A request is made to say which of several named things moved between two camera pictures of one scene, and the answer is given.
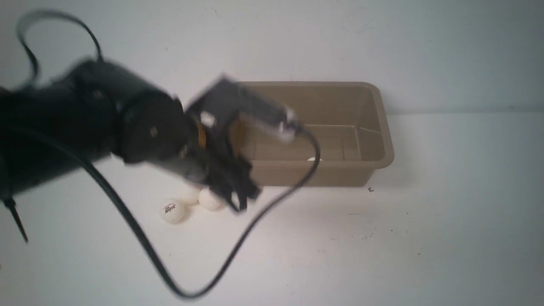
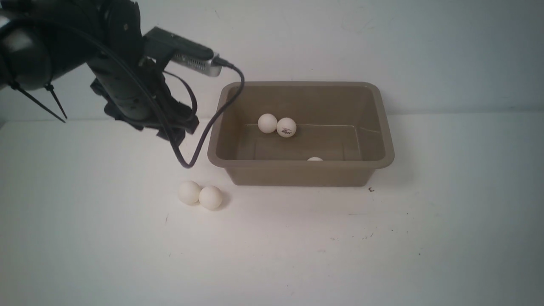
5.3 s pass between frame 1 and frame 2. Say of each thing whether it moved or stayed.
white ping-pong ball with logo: moved
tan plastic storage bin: stayed
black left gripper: moved
